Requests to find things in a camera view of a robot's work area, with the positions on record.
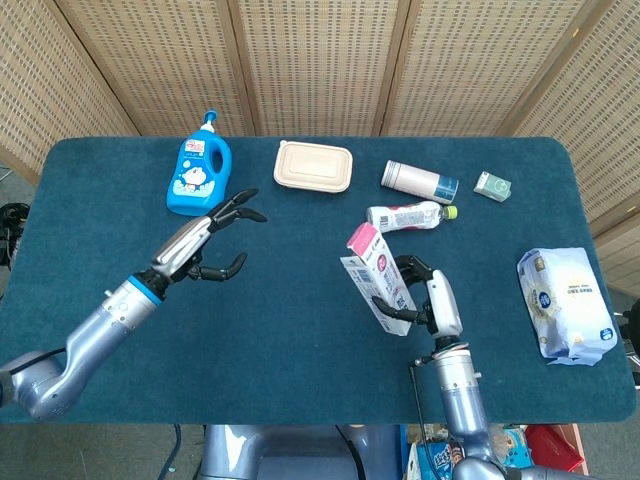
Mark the white blue tissue pack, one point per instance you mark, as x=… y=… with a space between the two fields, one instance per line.
x=565 y=300

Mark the white pink toothpaste box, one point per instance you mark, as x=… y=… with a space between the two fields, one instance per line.
x=370 y=270

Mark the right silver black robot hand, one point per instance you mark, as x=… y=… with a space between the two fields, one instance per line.
x=445 y=305

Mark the red bag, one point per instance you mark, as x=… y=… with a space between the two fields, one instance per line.
x=555 y=445

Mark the light blue snack bag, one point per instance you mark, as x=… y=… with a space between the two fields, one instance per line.
x=512 y=442

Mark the grey blue robot torso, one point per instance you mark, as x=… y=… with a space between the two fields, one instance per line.
x=280 y=450

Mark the blue printed package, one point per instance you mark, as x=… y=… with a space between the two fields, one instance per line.
x=435 y=462

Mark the white drink bottle green cap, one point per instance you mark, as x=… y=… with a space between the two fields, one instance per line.
x=410 y=217

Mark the beige lidded lunch box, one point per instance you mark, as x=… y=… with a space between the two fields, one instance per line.
x=312 y=167

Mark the white blue cylindrical flask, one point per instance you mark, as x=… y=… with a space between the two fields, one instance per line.
x=417 y=181

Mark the black stand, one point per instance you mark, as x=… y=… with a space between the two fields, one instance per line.
x=631 y=320

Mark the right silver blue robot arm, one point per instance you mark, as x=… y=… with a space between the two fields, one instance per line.
x=457 y=385

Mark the woven wooden screen panel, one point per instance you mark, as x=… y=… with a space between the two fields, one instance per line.
x=320 y=65
x=40 y=90
x=155 y=65
x=480 y=65
x=600 y=110

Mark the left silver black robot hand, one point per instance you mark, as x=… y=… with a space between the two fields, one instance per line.
x=182 y=247

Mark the small green carton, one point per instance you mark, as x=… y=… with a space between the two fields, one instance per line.
x=492 y=186

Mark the blue cartoon detergent bottle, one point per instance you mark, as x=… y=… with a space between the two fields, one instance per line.
x=195 y=185

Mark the blue plastic crate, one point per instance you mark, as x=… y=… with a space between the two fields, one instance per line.
x=403 y=450

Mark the dark blue table mat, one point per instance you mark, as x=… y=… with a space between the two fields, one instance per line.
x=300 y=300

